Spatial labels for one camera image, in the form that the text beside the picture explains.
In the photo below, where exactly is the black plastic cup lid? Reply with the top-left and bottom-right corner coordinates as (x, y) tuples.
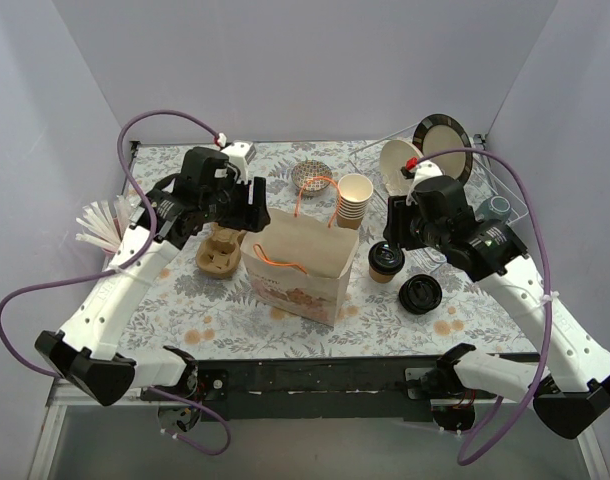
(368, 241), (405, 276)

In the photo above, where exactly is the brown paper coffee cup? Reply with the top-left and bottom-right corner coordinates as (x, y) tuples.
(369, 266), (400, 284)

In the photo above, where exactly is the beige paper takeout bag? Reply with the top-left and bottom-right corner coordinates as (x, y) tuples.
(241, 196), (359, 326)

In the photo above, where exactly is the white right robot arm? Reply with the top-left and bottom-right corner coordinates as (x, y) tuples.
(383, 176), (610, 439)

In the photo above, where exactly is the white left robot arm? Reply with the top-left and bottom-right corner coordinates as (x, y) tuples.
(35, 142), (270, 406)

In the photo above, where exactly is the floral patterned table mat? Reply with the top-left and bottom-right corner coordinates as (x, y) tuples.
(119, 140), (532, 359)

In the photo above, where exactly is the stack of cardboard cup carriers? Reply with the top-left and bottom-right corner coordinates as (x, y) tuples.
(195, 223), (246, 279)

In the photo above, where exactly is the grey blue ceramic mug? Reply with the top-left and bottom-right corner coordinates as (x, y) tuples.
(476, 195), (512, 223)

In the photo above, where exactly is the stack of paper cups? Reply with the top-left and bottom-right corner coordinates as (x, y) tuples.
(336, 173), (374, 229)

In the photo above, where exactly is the patterned ceramic bowl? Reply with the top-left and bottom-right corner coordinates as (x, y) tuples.
(291, 160), (333, 197)

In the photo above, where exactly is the stack of black lids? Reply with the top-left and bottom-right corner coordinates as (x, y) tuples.
(398, 274), (443, 315)

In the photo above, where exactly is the cream ceramic plate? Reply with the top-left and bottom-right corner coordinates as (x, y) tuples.
(379, 139), (423, 196)

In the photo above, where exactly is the dark rimmed ceramic plate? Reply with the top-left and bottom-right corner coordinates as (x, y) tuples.
(412, 114), (473, 185)

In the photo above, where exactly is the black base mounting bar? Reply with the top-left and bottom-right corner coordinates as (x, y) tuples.
(199, 355), (438, 421)

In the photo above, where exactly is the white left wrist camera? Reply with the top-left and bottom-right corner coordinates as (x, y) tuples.
(221, 141), (256, 183)

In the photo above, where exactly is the white wire dish rack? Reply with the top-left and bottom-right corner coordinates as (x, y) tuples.
(350, 120), (528, 227)

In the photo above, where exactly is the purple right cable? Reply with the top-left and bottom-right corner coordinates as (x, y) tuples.
(414, 148), (551, 467)

